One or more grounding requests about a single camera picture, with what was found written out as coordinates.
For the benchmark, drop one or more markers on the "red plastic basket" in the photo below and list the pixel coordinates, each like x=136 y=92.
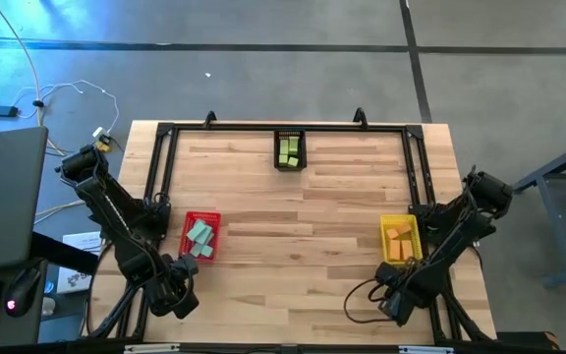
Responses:
x=215 y=218

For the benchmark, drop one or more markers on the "silver aluminium bar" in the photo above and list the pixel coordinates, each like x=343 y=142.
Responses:
x=151 y=348
x=425 y=349

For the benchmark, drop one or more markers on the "black metal table frame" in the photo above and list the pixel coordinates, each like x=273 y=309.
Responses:
x=312 y=128

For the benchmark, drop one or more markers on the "white printed paper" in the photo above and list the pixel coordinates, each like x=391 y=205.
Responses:
x=74 y=282

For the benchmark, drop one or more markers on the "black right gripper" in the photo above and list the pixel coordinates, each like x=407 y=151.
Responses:
x=396 y=277

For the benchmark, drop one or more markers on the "black plastic basket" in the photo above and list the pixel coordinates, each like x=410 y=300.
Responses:
x=290 y=133

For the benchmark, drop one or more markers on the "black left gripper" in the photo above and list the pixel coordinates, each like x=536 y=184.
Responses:
x=170 y=282

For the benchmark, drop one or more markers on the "long orange block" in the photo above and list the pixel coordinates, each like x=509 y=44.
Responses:
x=406 y=248

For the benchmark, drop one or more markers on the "yellow connector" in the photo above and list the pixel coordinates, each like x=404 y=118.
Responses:
x=103 y=146

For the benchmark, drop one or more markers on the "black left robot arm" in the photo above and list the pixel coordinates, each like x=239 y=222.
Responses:
x=111 y=211

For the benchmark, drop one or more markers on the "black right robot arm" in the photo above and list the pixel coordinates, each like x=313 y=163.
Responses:
x=452 y=241

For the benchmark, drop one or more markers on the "black computer mouse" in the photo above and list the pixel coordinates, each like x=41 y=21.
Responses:
x=22 y=290

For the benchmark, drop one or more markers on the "dark desk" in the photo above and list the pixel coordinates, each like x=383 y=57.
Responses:
x=17 y=329

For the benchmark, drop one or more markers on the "blue-grey metal stand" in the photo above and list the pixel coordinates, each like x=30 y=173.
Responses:
x=552 y=231

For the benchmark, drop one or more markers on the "white power adapter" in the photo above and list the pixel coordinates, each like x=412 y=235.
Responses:
x=98 y=132

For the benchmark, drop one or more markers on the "yellow plastic basket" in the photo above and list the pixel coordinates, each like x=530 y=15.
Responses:
x=418 y=246

